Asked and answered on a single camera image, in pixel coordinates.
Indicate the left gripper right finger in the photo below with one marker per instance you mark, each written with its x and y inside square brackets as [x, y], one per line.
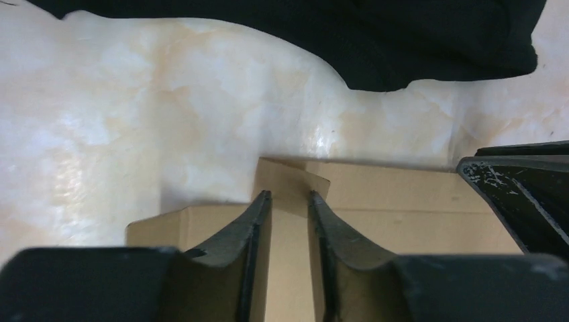
[353, 279]

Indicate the black cloth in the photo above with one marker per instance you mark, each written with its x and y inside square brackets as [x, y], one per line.
[378, 46]

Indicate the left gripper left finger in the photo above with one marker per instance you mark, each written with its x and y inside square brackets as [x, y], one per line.
[224, 278]

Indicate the brown cardboard paper box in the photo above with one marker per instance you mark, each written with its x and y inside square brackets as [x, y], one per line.
[404, 211]

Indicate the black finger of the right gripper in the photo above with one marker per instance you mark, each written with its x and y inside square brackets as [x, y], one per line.
[527, 188]

